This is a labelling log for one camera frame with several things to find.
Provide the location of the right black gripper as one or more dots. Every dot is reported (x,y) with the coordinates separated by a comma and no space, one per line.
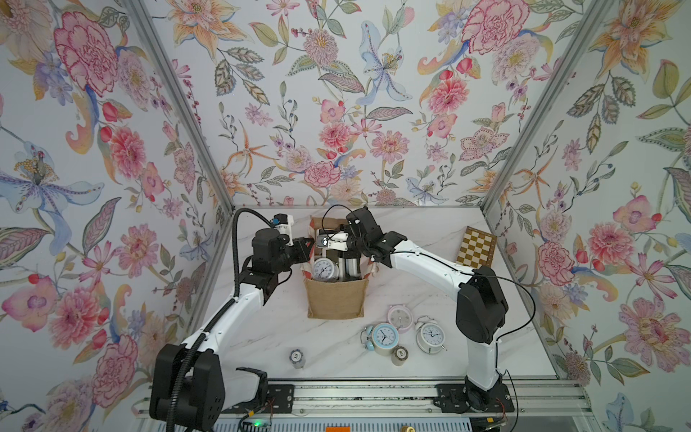
(349,229)

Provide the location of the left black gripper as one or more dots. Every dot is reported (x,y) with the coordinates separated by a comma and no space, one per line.
(302,253)

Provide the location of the white round alarm clock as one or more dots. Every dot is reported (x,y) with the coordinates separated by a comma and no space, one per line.
(325,270)

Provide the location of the burlap canvas bag red trim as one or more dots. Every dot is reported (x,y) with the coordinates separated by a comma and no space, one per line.
(335,300)

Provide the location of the pink round alarm clock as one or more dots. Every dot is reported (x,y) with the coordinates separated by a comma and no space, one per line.
(400,317)

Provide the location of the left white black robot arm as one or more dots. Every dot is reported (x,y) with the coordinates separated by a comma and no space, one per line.
(188,389)

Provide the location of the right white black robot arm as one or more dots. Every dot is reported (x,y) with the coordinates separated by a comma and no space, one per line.
(480,304)

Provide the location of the blue twin-bell clock front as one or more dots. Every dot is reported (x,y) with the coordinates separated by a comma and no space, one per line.
(381,338)

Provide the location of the small grey mini clock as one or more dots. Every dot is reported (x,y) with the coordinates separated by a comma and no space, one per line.
(297,359)

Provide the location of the white twin-bell alarm clock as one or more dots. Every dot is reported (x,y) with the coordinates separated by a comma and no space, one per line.
(430,337)

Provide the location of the small beige cylinder clock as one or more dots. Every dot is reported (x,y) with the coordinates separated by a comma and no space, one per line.
(399,356)

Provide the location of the wooden chessboard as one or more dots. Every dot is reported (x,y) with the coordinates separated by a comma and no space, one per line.
(477,248)

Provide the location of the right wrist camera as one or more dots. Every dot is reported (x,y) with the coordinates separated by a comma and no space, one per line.
(332,240)

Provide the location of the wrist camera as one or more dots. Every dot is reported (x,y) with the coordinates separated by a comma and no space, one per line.
(283,223)
(332,240)

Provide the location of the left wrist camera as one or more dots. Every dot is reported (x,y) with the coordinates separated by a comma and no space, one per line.
(283,223)

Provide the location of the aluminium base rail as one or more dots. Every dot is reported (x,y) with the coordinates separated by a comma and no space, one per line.
(531,404)

